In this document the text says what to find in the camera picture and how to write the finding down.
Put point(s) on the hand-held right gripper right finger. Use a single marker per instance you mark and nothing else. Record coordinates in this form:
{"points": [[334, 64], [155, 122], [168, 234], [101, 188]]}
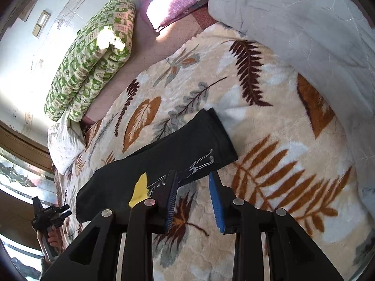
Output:
{"points": [[216, 203]]}

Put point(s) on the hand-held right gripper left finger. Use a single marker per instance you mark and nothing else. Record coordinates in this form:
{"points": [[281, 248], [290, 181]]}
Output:
{"points": [[170, 203]]}

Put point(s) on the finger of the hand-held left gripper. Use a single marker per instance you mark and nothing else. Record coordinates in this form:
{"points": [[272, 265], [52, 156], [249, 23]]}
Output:
{"points": [[63, 216], [57, 210]]}

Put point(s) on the black pants with yellow patch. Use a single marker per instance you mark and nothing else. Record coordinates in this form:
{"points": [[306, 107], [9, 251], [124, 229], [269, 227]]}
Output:
{"points": [[164, 164]]}

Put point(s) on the person's left hand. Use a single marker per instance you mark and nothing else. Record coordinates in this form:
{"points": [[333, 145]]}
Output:
{"points": [[53, 237]]}

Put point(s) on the white crumpled cloth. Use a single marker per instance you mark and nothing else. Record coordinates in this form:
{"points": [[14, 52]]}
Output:
{"points": [[64, 145]]}

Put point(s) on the leaf print fleece blanket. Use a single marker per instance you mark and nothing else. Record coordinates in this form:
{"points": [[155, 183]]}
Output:
{"points": [[249, 140]]}

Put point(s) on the pink bed sheet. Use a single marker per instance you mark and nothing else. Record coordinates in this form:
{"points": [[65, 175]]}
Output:
{"points": [[137, 55]]}

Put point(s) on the green patterned folded quilt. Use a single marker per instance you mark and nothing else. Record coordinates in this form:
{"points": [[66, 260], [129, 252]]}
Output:
{"points": [[93, 58]]}

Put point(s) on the grey quilt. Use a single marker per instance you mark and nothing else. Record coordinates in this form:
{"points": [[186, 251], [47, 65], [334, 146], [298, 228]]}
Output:
{"points": [[301, 26]]}

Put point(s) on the purple pillow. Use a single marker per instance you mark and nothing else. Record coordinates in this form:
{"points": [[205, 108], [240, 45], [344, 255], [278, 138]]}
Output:
{"points": [[175, 1]]}

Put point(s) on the beige wall switch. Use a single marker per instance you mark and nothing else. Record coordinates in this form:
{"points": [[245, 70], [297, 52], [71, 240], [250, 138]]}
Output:
{"points": [[41, 23]]}

